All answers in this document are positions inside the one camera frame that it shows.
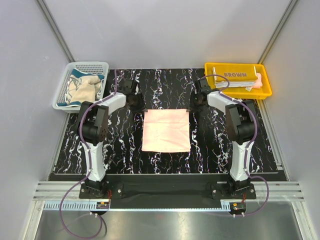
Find white perforated plastic basket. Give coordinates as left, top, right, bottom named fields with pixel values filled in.
left=52, top=61, right=109, bottom=114

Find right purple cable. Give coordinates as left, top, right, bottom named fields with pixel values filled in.
left=199, top=73, right=270, bottom=216

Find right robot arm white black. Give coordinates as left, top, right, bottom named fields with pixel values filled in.
left=187, top=77, right=259, bottom=199

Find pale pink towel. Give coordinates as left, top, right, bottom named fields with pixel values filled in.
left=141, top=109, right=191, bottom=153

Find yellow plastic tray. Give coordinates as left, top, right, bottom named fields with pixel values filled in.
left=204, top=62, right=272, bottom=100

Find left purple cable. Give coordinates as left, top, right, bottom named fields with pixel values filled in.
left=58, top=69, right=126, bottom=238

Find teal patterned towel in basket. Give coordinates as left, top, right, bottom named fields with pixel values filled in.
left=56, top=68, right=105, bottom=107

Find light blue white towel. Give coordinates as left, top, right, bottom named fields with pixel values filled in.
left=214, top=80, right=255, bottom=88

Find right small connector board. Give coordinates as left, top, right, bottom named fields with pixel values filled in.
left=230, top=202, right=247, bottom=215

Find brown towel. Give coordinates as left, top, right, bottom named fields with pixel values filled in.
left=212, top=64, right=258, bottom=82

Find black marble pattern mat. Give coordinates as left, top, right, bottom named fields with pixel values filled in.
left=53, top=68, right=280, bottom=175

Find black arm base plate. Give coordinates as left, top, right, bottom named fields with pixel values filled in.
left=79, top=173, right=257, bottom=200

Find purple cable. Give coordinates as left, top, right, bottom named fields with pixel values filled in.
left=58, top=69, right=126, bottom=238
left=199, top=73, right=270, bottom=216

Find pink rabbit towel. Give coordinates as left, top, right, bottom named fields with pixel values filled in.
left=245, top=72, right=263, bottom=92

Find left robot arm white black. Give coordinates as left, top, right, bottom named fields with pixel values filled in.
left=75, top=79, right=148, bottom=198

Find small connector board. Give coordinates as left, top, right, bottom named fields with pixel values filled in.
left=230, top=202, right=247, bottom=215
left=96, top=201, right=110, bottom=210

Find left small connector board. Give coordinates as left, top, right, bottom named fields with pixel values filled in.
left=96, top=201, right=110, bottom=210

